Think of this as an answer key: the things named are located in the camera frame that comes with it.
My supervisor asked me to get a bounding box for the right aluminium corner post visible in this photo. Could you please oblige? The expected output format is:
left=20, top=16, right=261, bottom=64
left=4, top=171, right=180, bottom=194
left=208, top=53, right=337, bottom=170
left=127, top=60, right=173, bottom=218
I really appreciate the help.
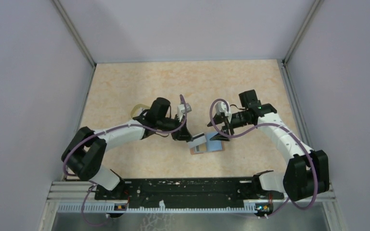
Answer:
left=283, top=0, right=324, bottom=66

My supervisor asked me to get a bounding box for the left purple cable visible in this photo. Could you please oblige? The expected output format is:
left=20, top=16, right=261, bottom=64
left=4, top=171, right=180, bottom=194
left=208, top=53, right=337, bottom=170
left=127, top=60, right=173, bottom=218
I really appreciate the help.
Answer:
left=63, top=94, right=188, bottom=228

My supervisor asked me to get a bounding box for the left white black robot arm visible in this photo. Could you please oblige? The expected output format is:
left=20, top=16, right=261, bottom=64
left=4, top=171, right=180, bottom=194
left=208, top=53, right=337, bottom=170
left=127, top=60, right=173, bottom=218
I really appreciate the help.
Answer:
left=61, top=95, right=193, bottom=199

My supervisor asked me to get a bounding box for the purple cable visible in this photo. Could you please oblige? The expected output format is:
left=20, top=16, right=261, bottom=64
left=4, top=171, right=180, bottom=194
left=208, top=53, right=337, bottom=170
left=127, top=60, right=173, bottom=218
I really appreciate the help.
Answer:
left=63, top=94, right=188, bottom=228
left=209, top=98, right=319, bottom=220

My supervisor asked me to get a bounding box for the aluminium frame rail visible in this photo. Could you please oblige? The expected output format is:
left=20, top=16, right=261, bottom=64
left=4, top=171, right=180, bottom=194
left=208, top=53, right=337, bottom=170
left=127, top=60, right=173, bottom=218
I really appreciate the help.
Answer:
left=46, top=181, right=336, bottom=202

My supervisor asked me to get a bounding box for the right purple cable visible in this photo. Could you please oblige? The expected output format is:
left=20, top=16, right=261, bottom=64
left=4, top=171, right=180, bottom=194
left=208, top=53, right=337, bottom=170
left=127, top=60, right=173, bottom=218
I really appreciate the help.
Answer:
left=209, top=98, right=319, bottom=220

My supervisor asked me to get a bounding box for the aluminium corner post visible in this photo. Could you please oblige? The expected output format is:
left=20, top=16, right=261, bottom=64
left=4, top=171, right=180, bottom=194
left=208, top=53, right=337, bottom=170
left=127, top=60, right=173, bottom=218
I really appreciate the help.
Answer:
left=283, top=0, right=324, bottom=66
left=51, top=0, right=96, bottom=67

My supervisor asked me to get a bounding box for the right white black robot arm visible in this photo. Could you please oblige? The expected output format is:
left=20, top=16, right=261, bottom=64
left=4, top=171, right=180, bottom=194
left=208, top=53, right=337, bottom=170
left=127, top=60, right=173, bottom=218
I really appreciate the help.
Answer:
left=207, top=90, right=330, bottom=202

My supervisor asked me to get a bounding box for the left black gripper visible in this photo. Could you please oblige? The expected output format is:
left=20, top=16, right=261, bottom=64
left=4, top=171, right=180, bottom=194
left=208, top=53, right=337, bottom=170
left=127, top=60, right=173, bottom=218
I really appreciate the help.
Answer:
left=157, top=113, right=194, bottom=141

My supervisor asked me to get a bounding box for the beige oval card tray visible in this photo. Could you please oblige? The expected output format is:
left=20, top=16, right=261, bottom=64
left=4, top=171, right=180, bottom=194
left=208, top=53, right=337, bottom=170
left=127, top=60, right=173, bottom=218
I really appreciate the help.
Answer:
left=130, top=103, right=150, bottom=118

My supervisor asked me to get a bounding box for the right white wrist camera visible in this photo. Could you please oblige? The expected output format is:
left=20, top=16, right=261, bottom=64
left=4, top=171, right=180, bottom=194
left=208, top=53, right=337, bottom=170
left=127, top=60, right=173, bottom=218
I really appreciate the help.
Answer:
left=214, top=101, right=232, bottom=117

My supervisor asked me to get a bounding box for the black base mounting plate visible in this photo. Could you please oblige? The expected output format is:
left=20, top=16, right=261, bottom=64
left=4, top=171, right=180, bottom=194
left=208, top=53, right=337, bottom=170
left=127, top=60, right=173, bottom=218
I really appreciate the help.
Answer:
left=94, top=176, right=285, bottom=209

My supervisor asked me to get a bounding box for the white slotted cable duct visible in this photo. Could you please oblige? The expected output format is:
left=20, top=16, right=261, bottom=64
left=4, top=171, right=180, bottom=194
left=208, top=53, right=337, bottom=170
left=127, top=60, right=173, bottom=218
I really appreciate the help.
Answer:
left=57, top=203, right=258, bottom=214

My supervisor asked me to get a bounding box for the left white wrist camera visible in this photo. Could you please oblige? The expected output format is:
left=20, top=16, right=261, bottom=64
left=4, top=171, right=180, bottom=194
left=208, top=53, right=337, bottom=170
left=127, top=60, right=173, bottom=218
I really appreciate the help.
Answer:
left=176, top=103, right=192, bottom=122

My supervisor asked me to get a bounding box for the brown leather card holder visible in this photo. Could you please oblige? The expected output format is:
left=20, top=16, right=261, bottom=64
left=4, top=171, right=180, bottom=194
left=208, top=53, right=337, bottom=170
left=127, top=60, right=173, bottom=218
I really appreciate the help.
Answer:
left=190, top=132, right=225, bottom=155

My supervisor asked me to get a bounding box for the left aluminium corner post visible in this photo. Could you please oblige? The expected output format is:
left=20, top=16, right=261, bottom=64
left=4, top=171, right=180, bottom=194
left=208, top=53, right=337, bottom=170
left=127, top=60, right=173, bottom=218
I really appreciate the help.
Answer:
left=51, top=0, right=96, bottom=67

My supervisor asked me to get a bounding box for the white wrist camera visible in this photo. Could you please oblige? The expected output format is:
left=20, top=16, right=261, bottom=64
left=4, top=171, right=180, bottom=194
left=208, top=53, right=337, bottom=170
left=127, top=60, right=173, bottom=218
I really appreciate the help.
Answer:
left=176, top=103, right=192, bottom=122
left=214, top=101, right=232, bottom=117

